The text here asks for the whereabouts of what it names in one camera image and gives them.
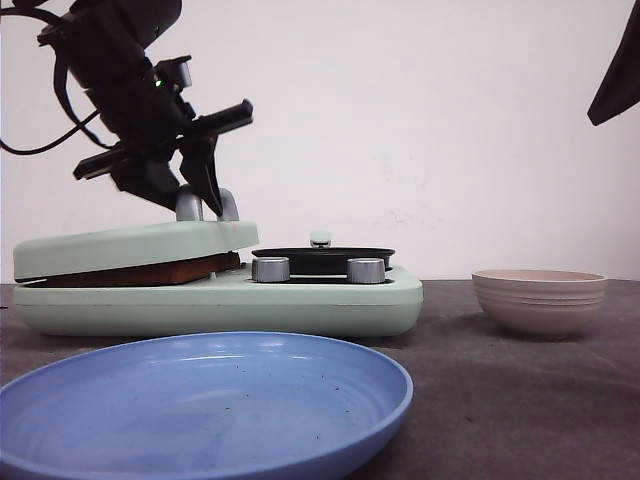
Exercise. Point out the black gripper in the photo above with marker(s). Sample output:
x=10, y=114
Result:
x=104, y=50

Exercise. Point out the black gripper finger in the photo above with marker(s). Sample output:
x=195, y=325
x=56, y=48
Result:
x=619, y=89

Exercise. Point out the breakfast maker hinged lid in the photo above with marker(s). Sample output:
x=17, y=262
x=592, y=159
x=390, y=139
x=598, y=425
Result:
x=187, y=237

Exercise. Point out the bread slice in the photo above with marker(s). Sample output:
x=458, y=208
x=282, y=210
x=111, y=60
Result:
x=161, y=274
x=224, y=262

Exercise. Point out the beige ribbed bowl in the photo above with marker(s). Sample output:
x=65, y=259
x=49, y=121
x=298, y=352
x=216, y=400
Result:
x=540, y=303

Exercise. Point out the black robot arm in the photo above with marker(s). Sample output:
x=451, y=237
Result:
x=164, y=150

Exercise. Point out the mint green breakfast maker base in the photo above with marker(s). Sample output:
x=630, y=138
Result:
x=229, y=301

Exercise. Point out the left silver control knob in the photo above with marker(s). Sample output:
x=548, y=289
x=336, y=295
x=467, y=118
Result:
x=271, y=269

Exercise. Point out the silver control knob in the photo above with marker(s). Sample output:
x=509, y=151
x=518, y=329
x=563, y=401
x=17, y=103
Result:
x=271, y=269
x=367, y=271

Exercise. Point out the black round frying pan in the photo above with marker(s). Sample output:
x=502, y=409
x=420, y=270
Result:
x=326, y=260

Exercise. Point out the right silver control knob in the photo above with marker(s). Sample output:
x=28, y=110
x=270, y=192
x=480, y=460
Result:
x=367, y=271

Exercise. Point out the blue round plate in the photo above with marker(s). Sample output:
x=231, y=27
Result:
x=240, y=405

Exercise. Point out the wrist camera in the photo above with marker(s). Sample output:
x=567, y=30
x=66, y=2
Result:
x=173, y=74

